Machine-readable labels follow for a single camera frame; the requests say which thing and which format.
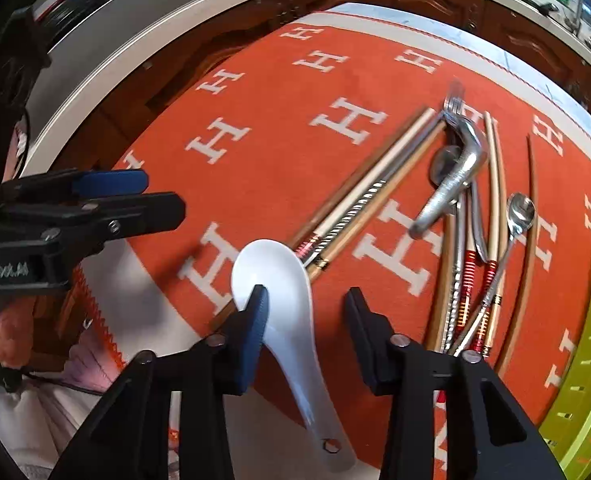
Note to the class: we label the orange H-pattern blanket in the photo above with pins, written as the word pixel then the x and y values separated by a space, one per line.
pixel 258 146

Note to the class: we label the steel ladle spoon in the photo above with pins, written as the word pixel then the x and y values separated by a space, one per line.
pixel 448 190

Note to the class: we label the white ceramic soup spoon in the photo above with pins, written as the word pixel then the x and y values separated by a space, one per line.
pixel 289 335

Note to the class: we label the small steel teaspoon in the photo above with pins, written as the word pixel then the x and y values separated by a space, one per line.
pixel 520 215

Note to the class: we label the steel fork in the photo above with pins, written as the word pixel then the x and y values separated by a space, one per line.
pixel 474 141

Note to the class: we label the wooden chopstick red band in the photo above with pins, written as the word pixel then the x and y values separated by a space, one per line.
pixel 485 339

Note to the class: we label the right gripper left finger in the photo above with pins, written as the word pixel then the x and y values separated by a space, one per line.
pixel 126 435

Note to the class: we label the dark steel spoon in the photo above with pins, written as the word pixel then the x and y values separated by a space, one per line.
pixel 442 164

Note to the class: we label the wooden chopstick red end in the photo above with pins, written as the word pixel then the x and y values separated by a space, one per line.
pixel 348 234
pixel 353 188

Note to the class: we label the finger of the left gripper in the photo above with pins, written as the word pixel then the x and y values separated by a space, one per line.
pixel 81 230
pixel 73 184

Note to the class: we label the person's left hand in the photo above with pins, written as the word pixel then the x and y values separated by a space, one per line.
pixel 16 332

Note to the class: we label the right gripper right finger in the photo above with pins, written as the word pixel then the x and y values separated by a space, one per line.
pixel 489 435

